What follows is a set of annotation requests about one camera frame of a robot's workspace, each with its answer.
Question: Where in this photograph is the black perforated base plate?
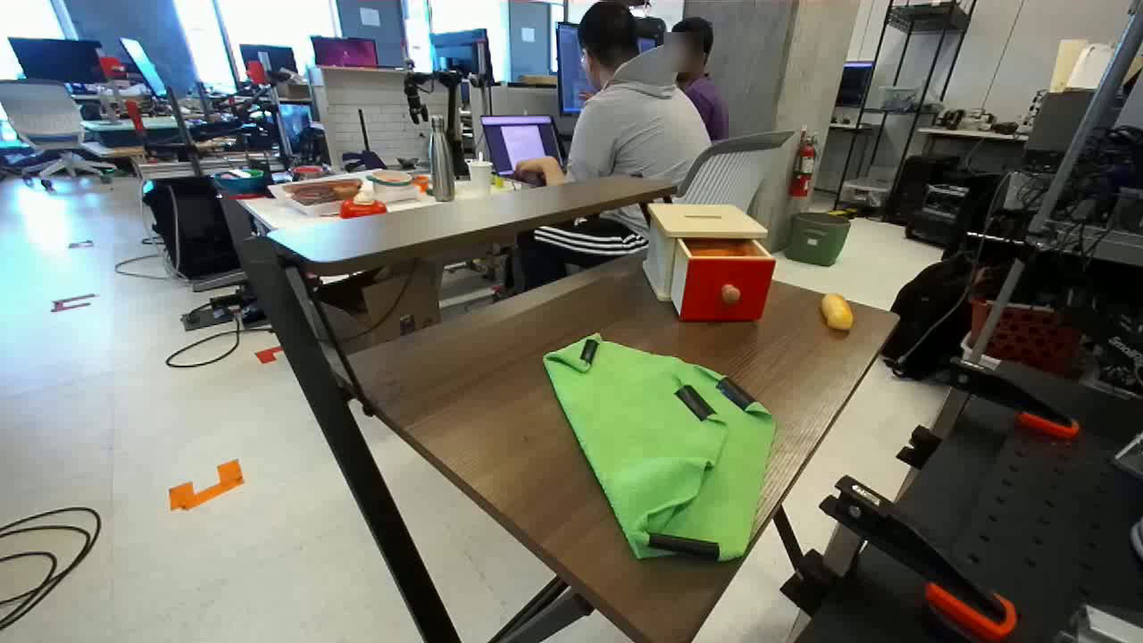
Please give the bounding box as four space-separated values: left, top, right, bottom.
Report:
793 375 1143 643

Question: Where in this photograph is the white grid panel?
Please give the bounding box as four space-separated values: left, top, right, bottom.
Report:
310 65 428 170

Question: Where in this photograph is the steel water bottle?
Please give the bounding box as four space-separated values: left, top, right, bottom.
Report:
425 115 462 208

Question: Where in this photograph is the wooden brown table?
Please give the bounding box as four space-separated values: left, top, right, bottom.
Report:
217 190 836 643

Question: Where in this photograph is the black clamp with orange handle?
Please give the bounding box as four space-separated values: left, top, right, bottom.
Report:
819 472 1023 643
948 353 1086 446

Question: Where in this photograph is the green cloth with black patches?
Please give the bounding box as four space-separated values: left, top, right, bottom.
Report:
538 330 782 566

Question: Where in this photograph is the wooden desk upper shelf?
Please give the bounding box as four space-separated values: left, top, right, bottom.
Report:
260 176 678 275

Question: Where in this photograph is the light grey office chair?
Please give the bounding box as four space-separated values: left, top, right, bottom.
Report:
675 129 805 245

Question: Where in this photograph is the aluminium stand pole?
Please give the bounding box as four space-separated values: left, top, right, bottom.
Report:
962 7 1143 369

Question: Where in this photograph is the black backpack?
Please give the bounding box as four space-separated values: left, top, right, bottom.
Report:
882 248 991 386

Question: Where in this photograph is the white office chair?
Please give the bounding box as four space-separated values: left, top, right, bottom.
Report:
0 78 117 190

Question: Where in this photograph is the open laptop with purple screen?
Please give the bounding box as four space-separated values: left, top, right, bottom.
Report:
475 110 564 182

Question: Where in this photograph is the cardboard box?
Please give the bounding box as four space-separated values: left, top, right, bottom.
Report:
316 261 447 355

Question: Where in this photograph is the tray with orange items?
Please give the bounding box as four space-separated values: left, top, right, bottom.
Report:
269 167 436 222

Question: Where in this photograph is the yellow toy bread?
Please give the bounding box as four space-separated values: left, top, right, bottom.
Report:
819 290 861 335

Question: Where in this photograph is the green plastic bin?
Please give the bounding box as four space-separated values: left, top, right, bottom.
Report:
779 208 856 270

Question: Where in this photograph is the person in purple shirt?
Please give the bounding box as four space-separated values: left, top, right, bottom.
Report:
668 14 731 145

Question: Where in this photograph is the red plastic crate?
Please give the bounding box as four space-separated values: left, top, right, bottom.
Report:
969 291 1090 380

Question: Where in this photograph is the person in grey hoodie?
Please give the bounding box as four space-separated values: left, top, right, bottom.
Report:
510 0 716 295

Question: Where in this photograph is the red wooden drawer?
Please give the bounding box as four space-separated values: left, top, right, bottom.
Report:
668 236 779 323

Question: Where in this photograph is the cream wooden box with slot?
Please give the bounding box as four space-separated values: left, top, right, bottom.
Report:
638 199 770 302

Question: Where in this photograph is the black coiled floor cable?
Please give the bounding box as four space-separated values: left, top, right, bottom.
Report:
0 502 108 634

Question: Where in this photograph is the computer monitor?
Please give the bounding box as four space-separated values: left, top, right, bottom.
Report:
6 33 111 90
236 38 304 90
553 19 600 123
308 33 381 72
428 26 498 82

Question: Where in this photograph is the black power strip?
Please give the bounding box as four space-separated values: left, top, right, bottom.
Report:
179 284 258 335

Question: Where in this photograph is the red fire extinguisher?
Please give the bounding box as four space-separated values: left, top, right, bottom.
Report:
786 129 826 204

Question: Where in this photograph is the black metal shelf rack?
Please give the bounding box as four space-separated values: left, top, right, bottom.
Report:
828 0 982 208

